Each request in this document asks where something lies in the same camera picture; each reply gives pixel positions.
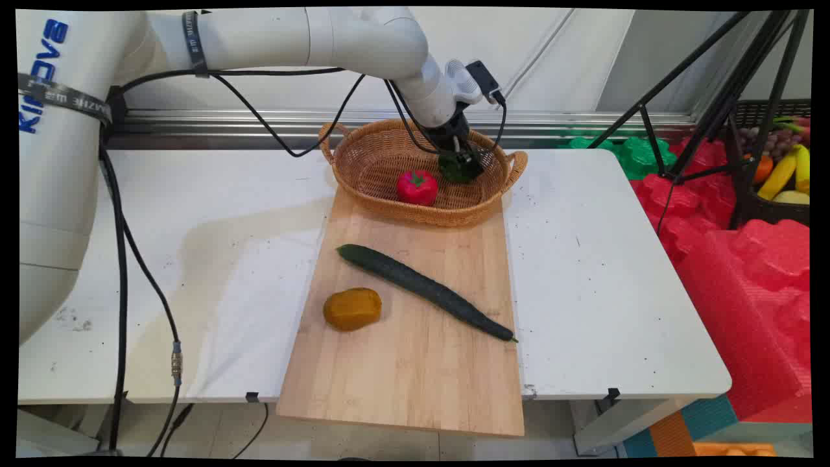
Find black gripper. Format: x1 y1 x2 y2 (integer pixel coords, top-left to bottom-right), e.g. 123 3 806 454
425 112 486 178

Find teal and orange box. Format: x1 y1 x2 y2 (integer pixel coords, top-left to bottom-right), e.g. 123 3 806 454
621 394 741 459

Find orange toy fruit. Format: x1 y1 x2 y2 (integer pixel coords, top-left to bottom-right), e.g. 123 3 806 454
744 154 774 184

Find orange plastic tray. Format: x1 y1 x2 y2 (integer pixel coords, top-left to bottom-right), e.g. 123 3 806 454
693 442 778 459

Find long dark green cucumber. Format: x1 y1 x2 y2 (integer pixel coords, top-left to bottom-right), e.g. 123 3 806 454
336 244 519 343

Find yellow toy banana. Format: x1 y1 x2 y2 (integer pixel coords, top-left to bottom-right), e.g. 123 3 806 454
794 143 811 195
757 150 798 201

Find black tripod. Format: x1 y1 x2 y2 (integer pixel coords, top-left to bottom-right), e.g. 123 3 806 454
587 10 811 235

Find black fruit crate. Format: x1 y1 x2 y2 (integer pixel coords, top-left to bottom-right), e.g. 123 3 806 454
731 99 811 229

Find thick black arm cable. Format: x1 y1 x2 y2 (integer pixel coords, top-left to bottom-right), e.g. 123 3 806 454
97 84 130 455

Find wooden cutting board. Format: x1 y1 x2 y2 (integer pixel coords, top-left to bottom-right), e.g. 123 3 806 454
276 188 526 437

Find green toy bell pepper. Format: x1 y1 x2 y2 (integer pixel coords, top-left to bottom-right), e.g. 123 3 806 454
438 152 484 184

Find thin black cable with connector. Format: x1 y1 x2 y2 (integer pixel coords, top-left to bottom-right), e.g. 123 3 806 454
122 221 195 458

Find black camera cable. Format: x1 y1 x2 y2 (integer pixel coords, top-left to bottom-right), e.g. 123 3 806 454
480 96 509 156

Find woven wicker basket with handles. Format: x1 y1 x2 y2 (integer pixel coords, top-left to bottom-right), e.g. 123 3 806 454
318 118 528 228

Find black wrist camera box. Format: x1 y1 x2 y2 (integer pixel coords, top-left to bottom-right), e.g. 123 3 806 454
465 60 505 106

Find black looping cable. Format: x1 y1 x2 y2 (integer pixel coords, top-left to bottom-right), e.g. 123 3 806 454
113 66 367 158

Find red foam mat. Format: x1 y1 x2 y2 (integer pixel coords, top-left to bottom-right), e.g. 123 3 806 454
630 136 740 263
674 219 812 424

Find red toy tomato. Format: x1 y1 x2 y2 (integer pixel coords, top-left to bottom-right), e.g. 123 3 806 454
397 170 439 207

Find metal wall rail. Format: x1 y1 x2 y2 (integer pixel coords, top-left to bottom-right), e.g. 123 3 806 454
106 109 698 151

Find black velcro strap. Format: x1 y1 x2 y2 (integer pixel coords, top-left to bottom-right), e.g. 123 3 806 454
181 10 210 79
18 73 113 126

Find brown toy potato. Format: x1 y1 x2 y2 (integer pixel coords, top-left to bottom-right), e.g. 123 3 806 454
323 287 383 332

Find purple toy grapes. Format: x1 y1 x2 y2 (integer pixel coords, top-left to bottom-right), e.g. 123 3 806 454
739 127 802 162

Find green foam mat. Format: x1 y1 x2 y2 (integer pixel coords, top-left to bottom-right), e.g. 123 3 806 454
556 132 678 182

